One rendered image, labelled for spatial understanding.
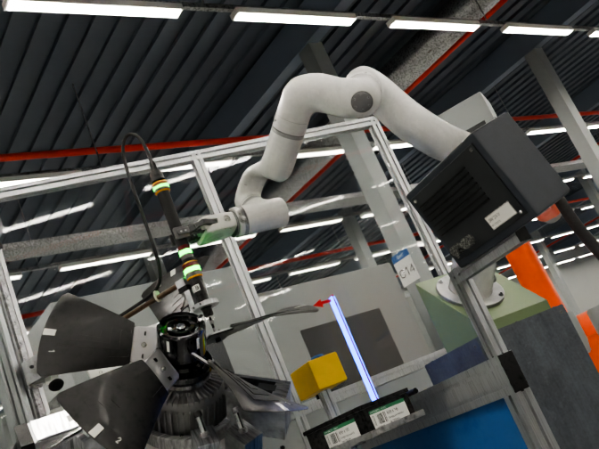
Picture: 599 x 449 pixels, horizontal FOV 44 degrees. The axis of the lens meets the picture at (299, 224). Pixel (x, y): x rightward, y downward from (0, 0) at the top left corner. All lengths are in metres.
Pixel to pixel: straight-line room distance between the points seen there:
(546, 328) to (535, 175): 0.75
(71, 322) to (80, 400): 0.33
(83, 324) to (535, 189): 1.14
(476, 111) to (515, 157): 4.44
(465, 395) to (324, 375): 0.64
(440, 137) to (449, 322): 0.52
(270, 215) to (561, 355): 0.85
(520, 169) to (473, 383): 0.50
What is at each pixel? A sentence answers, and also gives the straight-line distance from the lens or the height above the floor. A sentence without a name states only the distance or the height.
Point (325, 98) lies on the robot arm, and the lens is 1.90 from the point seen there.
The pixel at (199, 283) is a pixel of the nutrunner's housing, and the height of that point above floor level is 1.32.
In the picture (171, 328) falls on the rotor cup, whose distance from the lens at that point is 1.85.
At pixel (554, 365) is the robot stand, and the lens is 2.07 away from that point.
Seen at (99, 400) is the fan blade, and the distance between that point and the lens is 1.72.
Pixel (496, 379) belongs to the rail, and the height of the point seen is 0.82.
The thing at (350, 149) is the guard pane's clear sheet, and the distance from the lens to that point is 3.25.
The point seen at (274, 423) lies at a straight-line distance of 1.92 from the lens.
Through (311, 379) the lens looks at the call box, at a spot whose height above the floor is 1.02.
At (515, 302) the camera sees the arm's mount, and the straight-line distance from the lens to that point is 2.17.
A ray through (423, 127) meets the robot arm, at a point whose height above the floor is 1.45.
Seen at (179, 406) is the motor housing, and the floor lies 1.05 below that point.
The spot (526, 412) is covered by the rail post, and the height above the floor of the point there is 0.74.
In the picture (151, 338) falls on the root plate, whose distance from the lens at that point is 1.91.
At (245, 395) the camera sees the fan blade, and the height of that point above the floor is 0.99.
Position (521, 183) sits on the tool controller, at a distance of 1.39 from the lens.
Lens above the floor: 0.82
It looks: 16 degrees up
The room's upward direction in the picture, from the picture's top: 23 degrees counter-clockwise
